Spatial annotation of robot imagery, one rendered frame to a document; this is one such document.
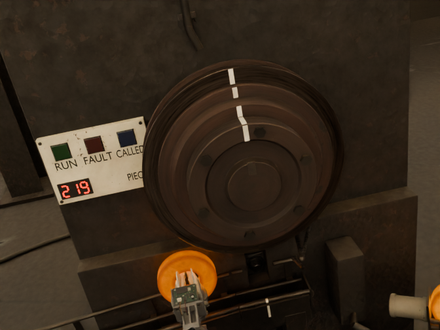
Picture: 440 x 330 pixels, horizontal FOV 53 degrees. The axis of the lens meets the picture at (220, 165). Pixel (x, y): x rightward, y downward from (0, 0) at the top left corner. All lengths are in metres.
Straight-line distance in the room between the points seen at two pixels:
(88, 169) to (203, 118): 0.36
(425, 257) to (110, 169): 1.81
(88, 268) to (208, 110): 0.57
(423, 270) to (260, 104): 1.70
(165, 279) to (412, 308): 0.63
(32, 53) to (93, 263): 0.56
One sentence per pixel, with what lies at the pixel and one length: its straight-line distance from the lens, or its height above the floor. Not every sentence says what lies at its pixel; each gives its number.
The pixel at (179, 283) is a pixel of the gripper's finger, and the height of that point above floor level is 0.86.
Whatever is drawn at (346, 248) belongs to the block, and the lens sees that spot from 1.26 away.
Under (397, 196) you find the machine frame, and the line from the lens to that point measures 1.35.
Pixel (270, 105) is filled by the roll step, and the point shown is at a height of 1.27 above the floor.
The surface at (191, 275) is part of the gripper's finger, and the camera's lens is 1.16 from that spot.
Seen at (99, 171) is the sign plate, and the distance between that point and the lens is 1.15.
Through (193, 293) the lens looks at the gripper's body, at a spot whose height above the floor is 0.88.
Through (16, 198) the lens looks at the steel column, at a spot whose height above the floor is 0.03.
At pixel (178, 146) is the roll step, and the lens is 0.95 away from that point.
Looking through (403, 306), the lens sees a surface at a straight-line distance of 1.28.
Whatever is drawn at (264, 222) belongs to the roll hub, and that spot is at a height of 1.01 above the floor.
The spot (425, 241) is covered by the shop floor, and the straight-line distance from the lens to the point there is 2.65.
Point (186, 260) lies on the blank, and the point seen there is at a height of 0.89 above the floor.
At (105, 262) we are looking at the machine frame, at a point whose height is 0.87.
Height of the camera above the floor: 1.57
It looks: 26 degrees down
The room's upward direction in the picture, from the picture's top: 11 degrees counter-clockwise
